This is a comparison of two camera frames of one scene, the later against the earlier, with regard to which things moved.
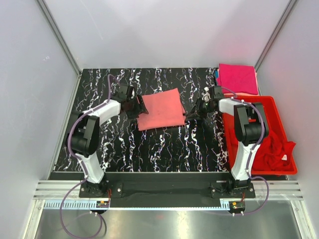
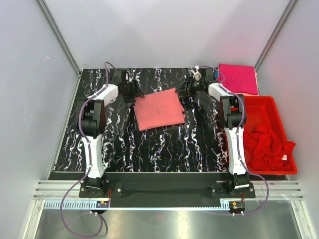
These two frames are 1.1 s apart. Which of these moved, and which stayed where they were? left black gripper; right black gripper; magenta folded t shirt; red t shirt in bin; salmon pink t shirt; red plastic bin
Moved: right black gripper; left black gripper
Stayed: magenta folded t shirt; salmon pink t shirt; red t shirt in bin; red plastic bin
